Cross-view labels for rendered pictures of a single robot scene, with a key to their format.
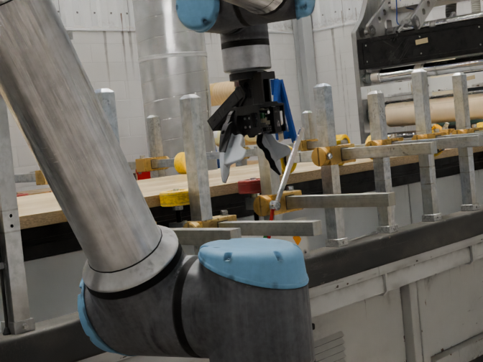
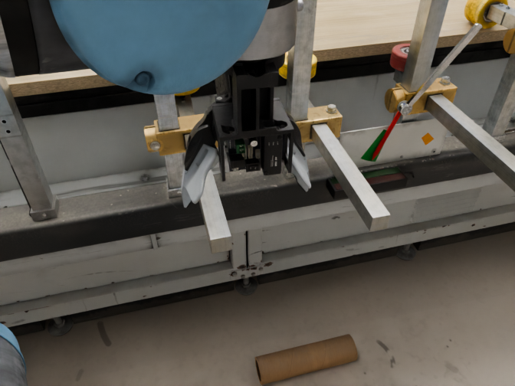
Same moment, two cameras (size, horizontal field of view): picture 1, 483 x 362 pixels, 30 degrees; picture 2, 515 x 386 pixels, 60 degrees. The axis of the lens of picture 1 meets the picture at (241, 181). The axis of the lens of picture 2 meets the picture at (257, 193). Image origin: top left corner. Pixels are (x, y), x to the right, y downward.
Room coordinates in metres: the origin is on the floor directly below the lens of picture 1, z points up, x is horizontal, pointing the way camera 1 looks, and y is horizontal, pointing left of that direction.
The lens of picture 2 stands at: (1.36, -0.25, 1.30)
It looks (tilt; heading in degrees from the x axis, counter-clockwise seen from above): 41 degrees down; 33
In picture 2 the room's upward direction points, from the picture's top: straight up
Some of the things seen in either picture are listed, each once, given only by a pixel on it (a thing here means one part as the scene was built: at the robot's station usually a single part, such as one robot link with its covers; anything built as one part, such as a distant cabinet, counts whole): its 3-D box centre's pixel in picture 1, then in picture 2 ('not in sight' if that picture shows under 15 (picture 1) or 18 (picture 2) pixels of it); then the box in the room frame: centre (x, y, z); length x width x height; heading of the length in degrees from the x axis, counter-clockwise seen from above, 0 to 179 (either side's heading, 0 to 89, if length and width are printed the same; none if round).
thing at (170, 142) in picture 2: not in sight; (182, 134); (1.88, 0.25, 0.84); 0.13 x 0.06 x 0.05; 138
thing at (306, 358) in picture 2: not in sight; (306, 358); (2.02, -0.01, 0.04); 0.30 x 0.08 x 0.08; 138
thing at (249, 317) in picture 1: (251, 302); not in sight; (1.27, 0.00, 0.79); 0.17 x 0.15 x 0.18; 62
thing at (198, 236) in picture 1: (158, 237); (198, 158); (1.84, 0.18, 0.83); 0.43 x 0.03 x 0.04; 48
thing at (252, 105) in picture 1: (254, 105); (248, 108); (1.68, -0.04, 1.08); 0.09 x 0.08 x 0.12; 44
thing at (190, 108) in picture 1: (200, 200); (297, 95); (2.04, 0.10, 0.89); 0.03 x 0.03 x 0.48; 48
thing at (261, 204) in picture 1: (277, 202); (418, 96); (2.25, -0.08, 0.85); 0.13 x 0.06 x 0.05; 138
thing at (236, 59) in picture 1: (248, 61); (249, 21); (1.69, -0.03, 1.16); 0.10 x 0.09 x 0.05; 134
